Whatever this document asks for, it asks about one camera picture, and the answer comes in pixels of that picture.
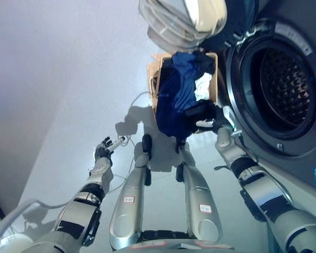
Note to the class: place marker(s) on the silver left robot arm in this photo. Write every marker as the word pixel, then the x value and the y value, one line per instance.
pixel 79 210

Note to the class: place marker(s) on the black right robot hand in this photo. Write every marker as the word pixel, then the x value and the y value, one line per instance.
pixel 221 118

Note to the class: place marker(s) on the round washing machine door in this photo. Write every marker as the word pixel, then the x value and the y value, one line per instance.
pixel 173 26

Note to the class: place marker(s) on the white garment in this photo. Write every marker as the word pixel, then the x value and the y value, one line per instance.
pixel 202 88

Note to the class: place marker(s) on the blue garment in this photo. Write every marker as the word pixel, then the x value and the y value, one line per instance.
pixel 173 105

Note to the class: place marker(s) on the black left robot foot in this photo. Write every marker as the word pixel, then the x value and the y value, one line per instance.
pixel 147 143

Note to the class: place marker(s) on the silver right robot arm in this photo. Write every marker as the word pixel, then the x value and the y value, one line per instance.
pixel 266 195

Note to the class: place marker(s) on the silver left robot leg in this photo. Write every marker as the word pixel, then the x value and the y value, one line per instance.
pixel 126 210

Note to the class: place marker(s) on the grey washing machine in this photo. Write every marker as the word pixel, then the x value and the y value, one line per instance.
pixel 284 168

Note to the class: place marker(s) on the brown laundry basket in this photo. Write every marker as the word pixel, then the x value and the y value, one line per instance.
pixel 213 87

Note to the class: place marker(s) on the black right robot foot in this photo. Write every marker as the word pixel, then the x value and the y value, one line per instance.
pixel 180 146

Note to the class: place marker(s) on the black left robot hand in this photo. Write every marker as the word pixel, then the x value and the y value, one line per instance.
pixel 104 151

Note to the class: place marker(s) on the grey robot torso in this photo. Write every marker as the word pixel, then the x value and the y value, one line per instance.
pixel 179 241

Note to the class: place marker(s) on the black robot foot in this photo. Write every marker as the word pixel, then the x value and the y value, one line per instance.
pixel 147 143
pixel 180 146

